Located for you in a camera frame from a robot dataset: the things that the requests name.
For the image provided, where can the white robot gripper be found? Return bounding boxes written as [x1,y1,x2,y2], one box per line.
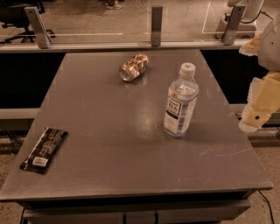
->
[239,13,280,132]

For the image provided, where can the clear plastic water bottle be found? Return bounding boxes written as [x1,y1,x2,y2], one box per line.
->
[164,62,199,137]

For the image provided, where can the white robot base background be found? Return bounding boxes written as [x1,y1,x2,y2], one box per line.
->
[216,0,264,39]

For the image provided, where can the crushed orange soda can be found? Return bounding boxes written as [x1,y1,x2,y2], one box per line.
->
[119,53,149,82]

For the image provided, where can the glass barrier panel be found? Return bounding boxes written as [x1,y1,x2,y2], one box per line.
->
[0,0,280,45]

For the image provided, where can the black snack wrapper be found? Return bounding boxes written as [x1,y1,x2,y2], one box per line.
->
[19,127,68,174]

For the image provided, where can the black office chair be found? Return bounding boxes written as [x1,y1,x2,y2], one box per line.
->
[0,0,46,43]

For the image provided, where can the right metal glass bracket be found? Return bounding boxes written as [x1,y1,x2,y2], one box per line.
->
[221,5,245,46]

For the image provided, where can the black floor cable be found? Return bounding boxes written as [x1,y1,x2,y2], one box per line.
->
[258,190,276,224]

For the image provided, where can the left metal glass bracket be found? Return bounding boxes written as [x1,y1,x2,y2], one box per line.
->
[24,6,51,49]

